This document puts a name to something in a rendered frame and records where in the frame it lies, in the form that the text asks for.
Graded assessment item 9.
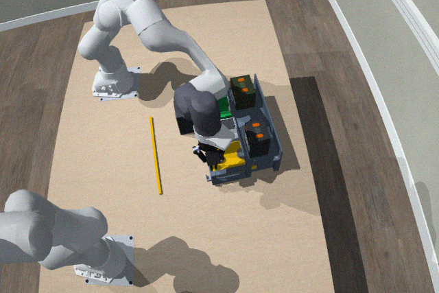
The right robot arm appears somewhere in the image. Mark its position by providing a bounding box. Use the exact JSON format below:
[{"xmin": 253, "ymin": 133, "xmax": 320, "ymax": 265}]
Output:
[{"xmin": 0, "ymin": 189, "xmax": 126, "ymax": 288}]

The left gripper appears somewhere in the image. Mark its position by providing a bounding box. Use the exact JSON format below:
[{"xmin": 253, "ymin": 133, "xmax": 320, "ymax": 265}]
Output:
[{"xmin": 192, "ymin": 141, "xmax": 225, "ymax": 163}]

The grey metal shelf rack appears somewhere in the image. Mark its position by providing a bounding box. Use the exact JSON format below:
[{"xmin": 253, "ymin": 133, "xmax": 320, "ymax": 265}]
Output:
[{"xmin": 205, "ymin": 74, "xmax": 283, "ymax": 185}]

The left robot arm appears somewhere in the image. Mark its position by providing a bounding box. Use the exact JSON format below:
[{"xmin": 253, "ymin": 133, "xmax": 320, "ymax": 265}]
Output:
[{"xmin": 78, "ymin": 0, "xmax": 235, "ymax": 151}]

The green open bin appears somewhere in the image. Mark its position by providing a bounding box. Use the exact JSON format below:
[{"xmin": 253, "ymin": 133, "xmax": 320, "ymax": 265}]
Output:
[{"xmin": 218, "ymin": 96, "xmax": 233, "ymax": 119}]

